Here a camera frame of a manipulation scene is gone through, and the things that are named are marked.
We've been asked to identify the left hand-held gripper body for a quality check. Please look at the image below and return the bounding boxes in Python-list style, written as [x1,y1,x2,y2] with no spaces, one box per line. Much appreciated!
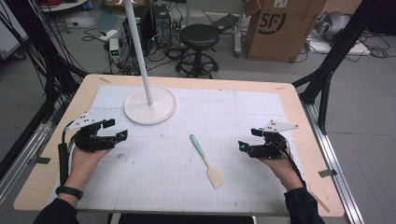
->
[64,112,119,153]

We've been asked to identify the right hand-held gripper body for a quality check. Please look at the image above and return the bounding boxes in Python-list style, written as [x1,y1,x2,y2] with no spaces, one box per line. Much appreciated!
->
[247,119,300,160]

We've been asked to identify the turquoise-handled beige spatula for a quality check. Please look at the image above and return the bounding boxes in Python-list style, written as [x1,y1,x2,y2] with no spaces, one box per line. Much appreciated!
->
[189,133,225,189]

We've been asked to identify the person's left hand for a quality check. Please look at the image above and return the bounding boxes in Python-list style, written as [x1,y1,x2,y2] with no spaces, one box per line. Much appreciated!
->
[64,145,112,189]

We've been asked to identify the person's right hand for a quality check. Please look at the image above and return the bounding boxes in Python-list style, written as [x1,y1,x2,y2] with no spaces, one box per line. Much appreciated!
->
[258,148,304,191]

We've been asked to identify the white lamp stand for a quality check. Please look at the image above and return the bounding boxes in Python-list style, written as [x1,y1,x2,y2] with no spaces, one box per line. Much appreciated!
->
[123,0,178,126]

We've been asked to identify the black wristband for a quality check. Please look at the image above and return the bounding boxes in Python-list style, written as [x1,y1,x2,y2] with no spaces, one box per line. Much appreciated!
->
[55,185,84,201]

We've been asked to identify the white grid mat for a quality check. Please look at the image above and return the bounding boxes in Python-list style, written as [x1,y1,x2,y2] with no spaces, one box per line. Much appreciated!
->
[46,85,308,217]

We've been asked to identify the small device with green display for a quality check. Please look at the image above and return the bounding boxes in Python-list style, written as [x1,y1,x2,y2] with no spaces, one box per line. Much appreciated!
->
[108,37,121,63]

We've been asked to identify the tan tape strip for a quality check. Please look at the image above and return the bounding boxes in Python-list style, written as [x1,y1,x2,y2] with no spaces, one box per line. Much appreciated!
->
[307,189,332,214]

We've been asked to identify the white power strip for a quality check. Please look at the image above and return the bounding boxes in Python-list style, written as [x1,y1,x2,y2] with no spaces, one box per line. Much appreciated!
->
[98,29,120,42]

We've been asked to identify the large cardboard box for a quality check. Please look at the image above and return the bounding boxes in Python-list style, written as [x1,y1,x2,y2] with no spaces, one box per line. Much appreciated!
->
[243,0,329,63]

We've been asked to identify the white stand leg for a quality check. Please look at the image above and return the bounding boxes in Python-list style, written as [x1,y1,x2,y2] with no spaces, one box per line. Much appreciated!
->
[233,0,248,58]

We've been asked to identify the black computer tower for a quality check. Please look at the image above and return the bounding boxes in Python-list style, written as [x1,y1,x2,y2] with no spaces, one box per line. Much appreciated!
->
[122,5,156,58]

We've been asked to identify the grey-fronted computer tower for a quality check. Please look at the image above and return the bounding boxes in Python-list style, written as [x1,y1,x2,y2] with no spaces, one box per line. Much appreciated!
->
[150,3,173,49]

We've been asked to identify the black round stool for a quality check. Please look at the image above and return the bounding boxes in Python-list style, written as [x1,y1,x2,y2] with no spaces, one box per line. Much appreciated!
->
[175,23,220,79]

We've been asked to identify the black flat laptop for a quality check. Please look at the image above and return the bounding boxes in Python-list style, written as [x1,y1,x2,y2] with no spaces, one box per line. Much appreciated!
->
[209,12,240,35]

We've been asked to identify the grey plastic casing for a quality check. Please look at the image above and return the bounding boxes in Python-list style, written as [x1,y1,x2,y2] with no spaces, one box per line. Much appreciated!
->
[312,10,353,44]

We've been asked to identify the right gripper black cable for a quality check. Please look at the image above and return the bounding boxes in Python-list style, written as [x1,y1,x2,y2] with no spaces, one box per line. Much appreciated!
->
[278,141,308,189]

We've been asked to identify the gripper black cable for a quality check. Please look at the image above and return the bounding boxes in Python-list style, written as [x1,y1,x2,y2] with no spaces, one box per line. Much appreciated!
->
[278,141,308,189]
[57,120,77,188]

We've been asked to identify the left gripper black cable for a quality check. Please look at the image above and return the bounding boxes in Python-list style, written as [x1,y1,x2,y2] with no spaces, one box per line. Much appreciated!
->
[57,120,77,188]

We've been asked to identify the aluminium rail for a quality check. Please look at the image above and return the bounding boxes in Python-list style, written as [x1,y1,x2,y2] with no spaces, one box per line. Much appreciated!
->
[300,101,366,224]
[0,120,54,203]

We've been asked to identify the black metal frame strut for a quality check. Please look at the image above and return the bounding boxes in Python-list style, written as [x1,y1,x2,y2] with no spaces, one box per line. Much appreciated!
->
[291,0,394,136]
[0,0,89,123]

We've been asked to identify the black floor cables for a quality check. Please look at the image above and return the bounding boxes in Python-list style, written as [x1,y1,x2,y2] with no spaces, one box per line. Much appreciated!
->
[358,32,391,60]

